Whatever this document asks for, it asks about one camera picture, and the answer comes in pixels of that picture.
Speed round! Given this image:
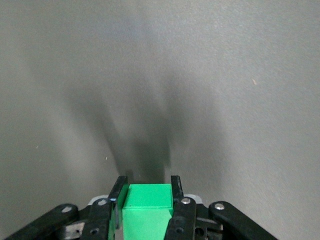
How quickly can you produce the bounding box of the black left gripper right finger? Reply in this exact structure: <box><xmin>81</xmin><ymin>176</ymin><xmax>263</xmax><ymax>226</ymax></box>
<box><xmin>165</xmin><ymin>175</ymin><xmax>279</xmax><ymax>240</ymax></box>

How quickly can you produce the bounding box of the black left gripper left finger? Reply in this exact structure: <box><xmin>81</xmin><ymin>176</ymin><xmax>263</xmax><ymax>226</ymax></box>
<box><xmin>1</xmin><ymin>175</ymin><xmax>130</xmax><ymax>240</ymax></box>

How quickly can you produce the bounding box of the small green cube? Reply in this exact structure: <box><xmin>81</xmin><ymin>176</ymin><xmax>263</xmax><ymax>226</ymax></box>
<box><xmin>121</xmin><ymin>183</ymin><xmax>176</xmax><ymax>240</ymax></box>

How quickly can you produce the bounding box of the dark grey table mat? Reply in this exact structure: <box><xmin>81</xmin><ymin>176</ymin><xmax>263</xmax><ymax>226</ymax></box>
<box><xmin>0</xmin><ymin>0</ymin><xmax>320</xmax><ymax>240</ymax></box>

